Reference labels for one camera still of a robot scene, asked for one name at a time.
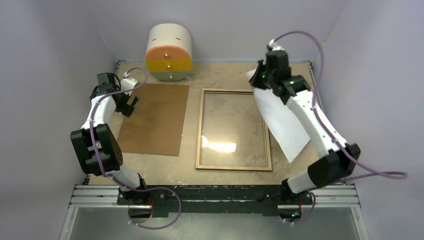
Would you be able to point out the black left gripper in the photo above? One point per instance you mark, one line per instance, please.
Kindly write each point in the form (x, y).
(125, 109)

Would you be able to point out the mountain landscape photo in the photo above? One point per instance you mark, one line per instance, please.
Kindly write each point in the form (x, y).
(282, 123)

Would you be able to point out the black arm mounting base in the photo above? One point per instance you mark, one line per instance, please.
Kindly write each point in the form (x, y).
(267, 200)

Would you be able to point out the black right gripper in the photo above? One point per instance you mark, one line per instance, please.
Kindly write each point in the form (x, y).
(255, 80)

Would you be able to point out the round pastel drawer cabinet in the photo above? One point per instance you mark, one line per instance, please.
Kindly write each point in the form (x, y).
(168, 54)

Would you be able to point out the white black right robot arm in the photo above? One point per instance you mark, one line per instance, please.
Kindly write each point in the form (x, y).
(285, 102)

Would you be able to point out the brown cardboard backing board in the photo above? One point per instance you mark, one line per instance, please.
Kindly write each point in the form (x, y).
(156, 124)

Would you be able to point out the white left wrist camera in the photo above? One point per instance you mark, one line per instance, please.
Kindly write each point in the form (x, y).
(128, 84)

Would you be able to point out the aluminium rail frame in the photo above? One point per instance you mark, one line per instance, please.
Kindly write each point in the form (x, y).
(336, 206)

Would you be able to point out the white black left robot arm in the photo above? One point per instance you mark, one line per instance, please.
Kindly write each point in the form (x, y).
(95, 146)

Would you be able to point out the wooden picture frame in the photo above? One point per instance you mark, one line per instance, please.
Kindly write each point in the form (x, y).
(233, 129)

